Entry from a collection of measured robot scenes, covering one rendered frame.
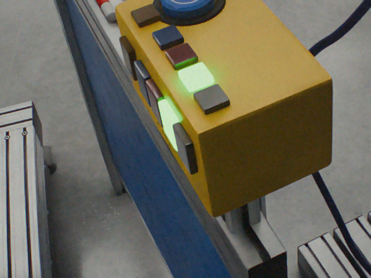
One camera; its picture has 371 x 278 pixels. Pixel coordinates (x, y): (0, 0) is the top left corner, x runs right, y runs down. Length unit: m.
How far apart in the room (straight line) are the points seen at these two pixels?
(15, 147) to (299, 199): 0.69
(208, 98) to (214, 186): 0.06
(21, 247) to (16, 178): 0.20
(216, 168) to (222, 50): 0.08
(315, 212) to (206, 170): 1.27
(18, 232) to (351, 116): 0.93
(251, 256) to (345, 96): 1.38
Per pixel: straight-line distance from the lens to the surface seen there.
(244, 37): 0.50
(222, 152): 0.46
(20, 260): 1.49
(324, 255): 1.56
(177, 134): 0.46
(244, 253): 0.64
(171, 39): 0.50
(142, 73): 0.51
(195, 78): 0.47
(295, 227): 1.70
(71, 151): 1.96
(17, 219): 1.56
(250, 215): 0.64
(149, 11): 0.53
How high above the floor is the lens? 1.39
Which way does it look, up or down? 47 degrees down
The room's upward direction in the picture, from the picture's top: 11 degrees counter-clockwise
